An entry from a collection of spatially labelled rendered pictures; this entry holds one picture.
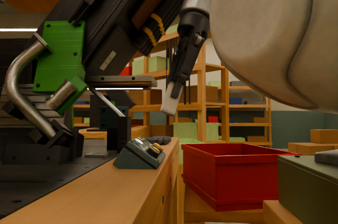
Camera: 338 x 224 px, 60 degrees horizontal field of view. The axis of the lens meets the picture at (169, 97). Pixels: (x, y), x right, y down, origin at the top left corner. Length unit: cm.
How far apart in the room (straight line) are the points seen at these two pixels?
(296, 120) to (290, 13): 1048
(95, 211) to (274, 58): 25
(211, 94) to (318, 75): 345
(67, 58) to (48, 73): 6
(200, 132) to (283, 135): 733
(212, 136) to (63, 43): 300
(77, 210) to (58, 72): 51
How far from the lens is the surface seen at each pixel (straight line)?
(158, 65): 411
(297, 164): 49
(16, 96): 80
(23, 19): 1148
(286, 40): 23
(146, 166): 61
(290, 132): 1062
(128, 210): 35
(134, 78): 88
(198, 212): 69
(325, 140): 730
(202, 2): 70
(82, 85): 77
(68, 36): 85
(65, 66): 82
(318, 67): 24
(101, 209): 36
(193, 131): 351
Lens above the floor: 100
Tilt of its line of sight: 4 degrees up
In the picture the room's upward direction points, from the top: straight up
